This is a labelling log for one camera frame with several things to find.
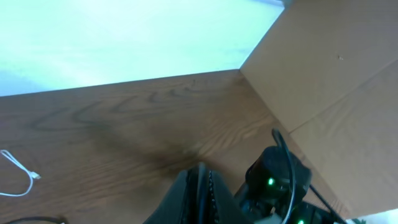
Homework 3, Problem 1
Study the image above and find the white cable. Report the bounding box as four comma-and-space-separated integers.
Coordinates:
0, 149, 42, 198

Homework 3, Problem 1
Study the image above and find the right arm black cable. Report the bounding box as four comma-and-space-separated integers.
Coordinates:
271, 128, 349, 224

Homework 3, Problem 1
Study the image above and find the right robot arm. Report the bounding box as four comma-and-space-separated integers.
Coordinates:
234, 146, 344, 224

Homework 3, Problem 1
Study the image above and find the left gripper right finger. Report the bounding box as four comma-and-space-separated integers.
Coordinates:
211, 171, 251, 224

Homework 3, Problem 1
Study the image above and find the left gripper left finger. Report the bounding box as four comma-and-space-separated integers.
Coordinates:
144, 170, 188, 224

